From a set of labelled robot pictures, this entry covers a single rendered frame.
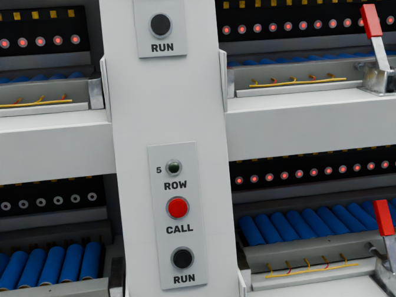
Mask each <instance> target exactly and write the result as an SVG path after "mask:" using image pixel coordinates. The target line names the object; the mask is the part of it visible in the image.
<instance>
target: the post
mask: <svg viewBox="0 0 396 297"><path fill-rule="evenodd" d="M99 4H100V15H101V26H102V32H103V43H104V55H105V66H106V72H107V83H108V95H109V100H110V112H111V123H112V129H113V140H114V152H115V163H116V169H117V180H118V192H119V198H120V209H121V220H122V227H123V238H124V248H125V255H126V267H127V277H128V288H129V295H130V297H240V290H239V277H238V269H237V256H236V242H235V229H234V221H233V208H232V195H231V187H230V174H229V161H228V153H227V140H226V126H225V112H224V105H223V92H222V78H221V71H220V57H219V44H218V37H217V23H216V10H215V0H183V11H184V23H185V30H186V44H187V55H178V56H169V57H152V58H139V57H138V46H137V34H136V23H135V16H134V4H133V0H99ZM190 141H195V142H196V154H197V166H198V174H199V186H200V199H201V206H202V219H203V231H204V244H205V251H206V264H207V277H208V283H207V284H202V285H194V286H186V287H181V288H173V289H165V290H162V289H161V280H160V269H159V257H158V250H157V239H156V227H155V220H154V209H153V197H152V190H151V178H150V166H149V155H148V148H147V146H152V145H159V144H171V143H183V142H190Z"/></svg>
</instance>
